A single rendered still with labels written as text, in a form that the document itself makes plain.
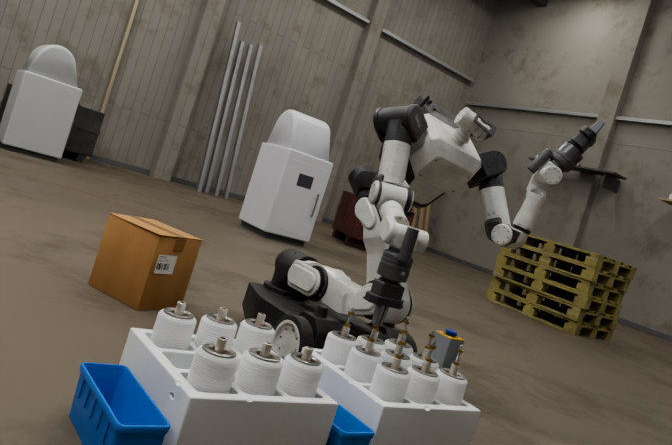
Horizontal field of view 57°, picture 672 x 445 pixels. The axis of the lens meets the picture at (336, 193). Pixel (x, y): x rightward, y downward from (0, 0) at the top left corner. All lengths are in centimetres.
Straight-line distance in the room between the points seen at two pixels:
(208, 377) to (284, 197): 484
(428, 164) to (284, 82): 895
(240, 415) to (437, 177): 113
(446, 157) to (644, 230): 920
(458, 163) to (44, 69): 601
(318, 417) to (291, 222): 480
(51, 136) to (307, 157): 298
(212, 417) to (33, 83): 642
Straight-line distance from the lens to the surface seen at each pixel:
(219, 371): 137
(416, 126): 206
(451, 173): 217
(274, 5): 1088
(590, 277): 663
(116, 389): 159
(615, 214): 1146
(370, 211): 228
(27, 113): 754
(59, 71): 762
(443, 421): 183
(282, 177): 609
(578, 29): 1310
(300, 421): 150
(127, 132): 988
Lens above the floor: 66
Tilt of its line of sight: level
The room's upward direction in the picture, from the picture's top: 18 degrees clockwise
